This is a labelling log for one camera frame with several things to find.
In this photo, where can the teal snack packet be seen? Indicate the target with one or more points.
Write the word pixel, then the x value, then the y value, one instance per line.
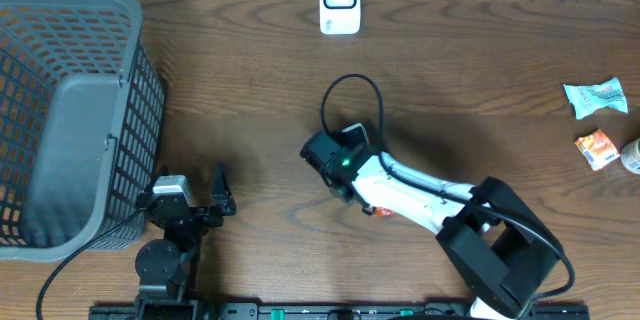
pixel 587 99

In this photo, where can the red chocolate bar wrapper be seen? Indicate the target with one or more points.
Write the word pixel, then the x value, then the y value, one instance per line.
pixel 382 212

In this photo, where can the orange tissue packet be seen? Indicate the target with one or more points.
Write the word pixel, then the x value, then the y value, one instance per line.
pixel 598 149

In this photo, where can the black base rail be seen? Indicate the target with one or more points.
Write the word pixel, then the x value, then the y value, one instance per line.
pixel 252 311

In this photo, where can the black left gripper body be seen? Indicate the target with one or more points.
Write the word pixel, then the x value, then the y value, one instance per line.
pixel 206 218

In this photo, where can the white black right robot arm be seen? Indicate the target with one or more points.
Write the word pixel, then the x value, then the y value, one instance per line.
pixel 500 248

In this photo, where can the white barcode scanner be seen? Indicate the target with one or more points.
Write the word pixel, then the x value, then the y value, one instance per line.
pixel 339 17

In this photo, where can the green lid jar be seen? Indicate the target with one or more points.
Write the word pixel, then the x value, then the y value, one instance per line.
pixel 630 157

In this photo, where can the grey plastic basket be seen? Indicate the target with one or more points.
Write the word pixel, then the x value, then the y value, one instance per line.
pixel 81 113

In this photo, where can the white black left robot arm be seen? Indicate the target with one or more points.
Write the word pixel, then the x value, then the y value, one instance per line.
pixel 167 267

